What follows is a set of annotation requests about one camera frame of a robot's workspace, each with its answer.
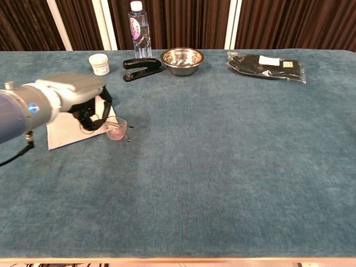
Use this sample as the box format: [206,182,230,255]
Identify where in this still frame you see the small white jar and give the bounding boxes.
[88,53,111,76]

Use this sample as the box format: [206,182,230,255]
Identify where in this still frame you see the dark brown pleated curtain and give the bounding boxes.
[0,0,356,53]

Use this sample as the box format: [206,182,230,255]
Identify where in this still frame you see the black garment in plastic bag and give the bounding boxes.
[226,51,307,85]

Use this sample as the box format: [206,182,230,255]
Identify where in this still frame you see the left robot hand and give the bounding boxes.
[34,72,113,132]

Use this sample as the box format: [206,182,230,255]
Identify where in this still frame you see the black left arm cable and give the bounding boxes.
[0,132,36,167]

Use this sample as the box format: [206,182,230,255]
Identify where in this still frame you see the white frame post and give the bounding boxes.
[46,0,73,52]
[224,0,243,51]
[91,0,118,51]

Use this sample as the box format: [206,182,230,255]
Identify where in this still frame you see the stainless steel bowl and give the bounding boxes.
[160,47,205,77]

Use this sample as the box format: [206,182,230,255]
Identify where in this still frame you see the clear water bottle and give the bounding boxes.
[127,1,153,59]

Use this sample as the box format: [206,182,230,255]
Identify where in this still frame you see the black stapler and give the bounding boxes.
[122,57,163,83]

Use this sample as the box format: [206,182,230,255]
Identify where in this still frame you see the teal table cloth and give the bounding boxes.
[0,49,356,259]

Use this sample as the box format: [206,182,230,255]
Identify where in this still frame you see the blue rectangular box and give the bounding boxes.
[46,102,117,151]

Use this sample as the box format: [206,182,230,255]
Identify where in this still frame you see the thin-framed eyeglasses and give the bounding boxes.
[79,115,135,143]

